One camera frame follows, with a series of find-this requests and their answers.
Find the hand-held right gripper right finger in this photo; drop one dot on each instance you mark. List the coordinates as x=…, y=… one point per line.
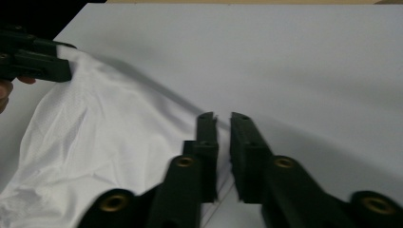
x=248, y=158

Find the white pants with black waistband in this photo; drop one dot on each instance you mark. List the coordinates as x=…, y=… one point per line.
x=95, y=142

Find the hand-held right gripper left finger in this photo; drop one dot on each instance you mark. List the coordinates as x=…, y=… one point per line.
x=209, y=158

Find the white board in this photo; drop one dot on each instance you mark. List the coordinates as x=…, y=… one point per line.
x=285, y=63

